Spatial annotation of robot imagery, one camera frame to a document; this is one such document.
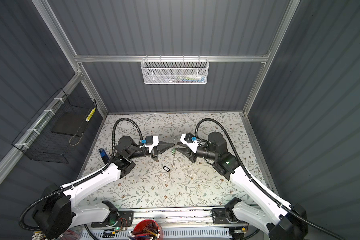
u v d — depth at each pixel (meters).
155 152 0.60
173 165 0.89
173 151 0.68
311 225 0.36
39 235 0.56
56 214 0.40
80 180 0.47
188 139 0.54
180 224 0.73
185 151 0.61
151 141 0.55
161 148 0.61
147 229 0.66
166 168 0.91
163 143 0.63
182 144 0.68
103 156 0.94
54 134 0.72
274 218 0.39
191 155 0.60
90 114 0.81
